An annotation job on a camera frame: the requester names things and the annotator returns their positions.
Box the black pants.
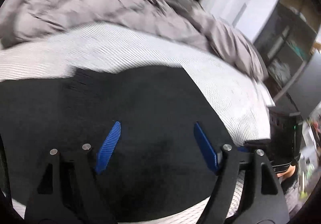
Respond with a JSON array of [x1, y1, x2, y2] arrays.
[[1, 66, 232, 222]]

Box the right hand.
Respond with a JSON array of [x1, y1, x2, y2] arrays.
[[277, 165, 297, 179]]

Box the dark open shelf unit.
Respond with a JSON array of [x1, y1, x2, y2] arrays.
[[255, 0, 320, 118]]

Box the white dotted mattress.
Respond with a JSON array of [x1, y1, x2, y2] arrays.
[[0, 21, 276, 224]]

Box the grey rumpled comforter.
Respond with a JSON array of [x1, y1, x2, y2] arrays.
[[1, 0, 268, 81]]

